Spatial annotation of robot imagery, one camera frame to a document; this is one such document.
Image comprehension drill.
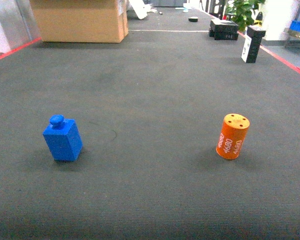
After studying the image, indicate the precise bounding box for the orange cylindrical cap with numbers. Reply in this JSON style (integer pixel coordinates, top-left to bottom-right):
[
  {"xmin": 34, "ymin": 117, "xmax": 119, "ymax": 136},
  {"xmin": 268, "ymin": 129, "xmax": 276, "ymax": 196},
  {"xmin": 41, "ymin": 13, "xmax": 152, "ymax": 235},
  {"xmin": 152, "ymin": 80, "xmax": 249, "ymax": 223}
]
[{"xmin": 216, "ymin": 113, "xmax": 250, "ymax": 160}]

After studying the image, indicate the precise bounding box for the blue block part with knob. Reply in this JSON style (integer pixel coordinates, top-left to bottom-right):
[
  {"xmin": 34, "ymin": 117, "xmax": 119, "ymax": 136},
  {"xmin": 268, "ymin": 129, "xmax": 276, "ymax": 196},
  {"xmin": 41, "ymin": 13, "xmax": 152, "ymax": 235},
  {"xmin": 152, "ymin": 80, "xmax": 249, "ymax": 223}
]
[{"xmin": 42, "ymin": 114, "xmax": 83, "ymax": 162}]

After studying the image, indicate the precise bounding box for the small black round device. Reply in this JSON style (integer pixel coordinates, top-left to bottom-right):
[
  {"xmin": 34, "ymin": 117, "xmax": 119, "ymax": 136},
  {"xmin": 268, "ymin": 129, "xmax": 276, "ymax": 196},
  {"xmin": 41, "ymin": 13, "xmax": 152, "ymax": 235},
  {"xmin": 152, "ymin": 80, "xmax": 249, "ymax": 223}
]
[{"xmin": 188, "ymin": 16, "xmax": 199, "ymax": 23}]

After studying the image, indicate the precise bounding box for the white leaning board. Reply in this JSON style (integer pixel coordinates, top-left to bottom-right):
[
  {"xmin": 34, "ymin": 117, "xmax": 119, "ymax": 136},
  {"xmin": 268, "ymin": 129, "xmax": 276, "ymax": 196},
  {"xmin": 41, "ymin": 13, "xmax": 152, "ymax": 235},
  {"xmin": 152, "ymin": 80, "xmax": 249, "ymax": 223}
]
[{"xmin": 129, "ymin": 0, "xmax": 148, "ymax": 20}]

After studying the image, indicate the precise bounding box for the black flat boxes stack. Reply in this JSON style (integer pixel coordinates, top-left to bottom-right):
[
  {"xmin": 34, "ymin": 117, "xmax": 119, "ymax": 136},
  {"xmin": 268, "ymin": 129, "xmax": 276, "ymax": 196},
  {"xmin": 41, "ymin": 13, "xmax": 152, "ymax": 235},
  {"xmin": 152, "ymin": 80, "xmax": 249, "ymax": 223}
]
[{"xmin": 209, "ymin": 18, "xmax": 239, "ymax": 41}]

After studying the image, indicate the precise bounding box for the black upright box white label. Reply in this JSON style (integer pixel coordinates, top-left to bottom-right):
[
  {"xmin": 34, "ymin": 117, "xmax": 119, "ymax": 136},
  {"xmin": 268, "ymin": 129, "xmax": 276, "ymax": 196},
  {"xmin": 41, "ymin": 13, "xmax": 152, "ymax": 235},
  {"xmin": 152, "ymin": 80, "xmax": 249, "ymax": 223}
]
[{"xmin": 241, "ymin": 25, "xmax": 266, "ymax": 64}]

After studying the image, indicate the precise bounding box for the large cardboard box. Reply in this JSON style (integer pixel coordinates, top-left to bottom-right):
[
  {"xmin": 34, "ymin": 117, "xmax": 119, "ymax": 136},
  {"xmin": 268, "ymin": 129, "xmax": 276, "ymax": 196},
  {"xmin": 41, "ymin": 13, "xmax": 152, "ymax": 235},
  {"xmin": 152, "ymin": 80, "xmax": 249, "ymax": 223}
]
[{"xmin": 30, "ymin": 0, "xmax": 129, "ymax": 43}]

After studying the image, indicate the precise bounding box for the green potted plant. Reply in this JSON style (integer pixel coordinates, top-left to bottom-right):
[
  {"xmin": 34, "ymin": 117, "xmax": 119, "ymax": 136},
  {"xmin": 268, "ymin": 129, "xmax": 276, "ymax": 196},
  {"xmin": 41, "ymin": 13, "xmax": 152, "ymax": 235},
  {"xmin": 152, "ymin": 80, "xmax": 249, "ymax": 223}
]
[{"xmin": 225, "ymin": 0, "xmax": 266, "ymax": 32}]

